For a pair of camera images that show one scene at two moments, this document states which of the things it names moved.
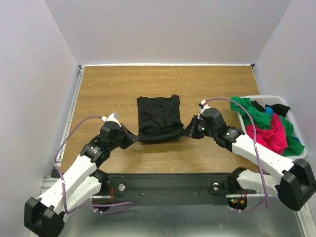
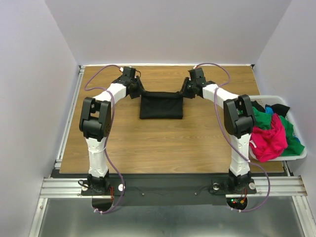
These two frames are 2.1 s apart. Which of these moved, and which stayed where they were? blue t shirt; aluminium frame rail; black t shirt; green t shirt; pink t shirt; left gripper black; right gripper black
Moved: right gripper black; black t shirt; left gripper black
Stayed: aluminium frame rail; green t shirt; blue t shirt; pink t shirt
